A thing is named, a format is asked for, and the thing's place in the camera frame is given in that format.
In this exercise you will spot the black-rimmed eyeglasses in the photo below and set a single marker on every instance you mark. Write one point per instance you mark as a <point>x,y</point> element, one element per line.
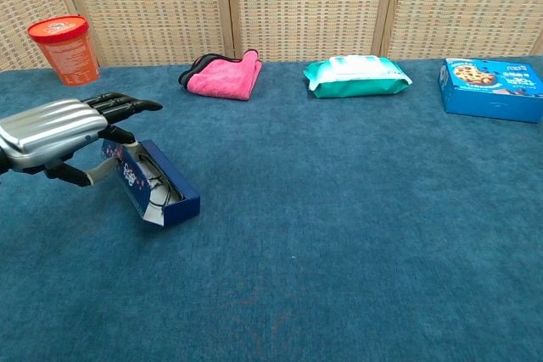
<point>166,194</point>

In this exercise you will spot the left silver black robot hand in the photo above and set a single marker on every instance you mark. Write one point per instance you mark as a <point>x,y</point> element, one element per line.
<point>46,131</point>

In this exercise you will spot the blue carpet table cover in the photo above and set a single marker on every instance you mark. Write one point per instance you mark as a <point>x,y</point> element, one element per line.
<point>318,230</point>

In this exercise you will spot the pink folded towel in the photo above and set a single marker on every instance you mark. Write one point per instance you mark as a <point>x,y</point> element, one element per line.
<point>225,80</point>

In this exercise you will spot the teal wet wipes pack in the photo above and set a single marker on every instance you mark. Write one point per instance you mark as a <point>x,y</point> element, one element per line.
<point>356,80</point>

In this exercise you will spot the blue cookie box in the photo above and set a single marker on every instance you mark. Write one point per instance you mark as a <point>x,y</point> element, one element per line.
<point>492,97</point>

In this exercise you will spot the woven bamboo folding screen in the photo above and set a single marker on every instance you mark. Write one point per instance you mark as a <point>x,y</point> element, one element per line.
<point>305,6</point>

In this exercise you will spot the orange lidded plastic cup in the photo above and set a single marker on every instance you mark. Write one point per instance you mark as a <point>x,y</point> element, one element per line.
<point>72,57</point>

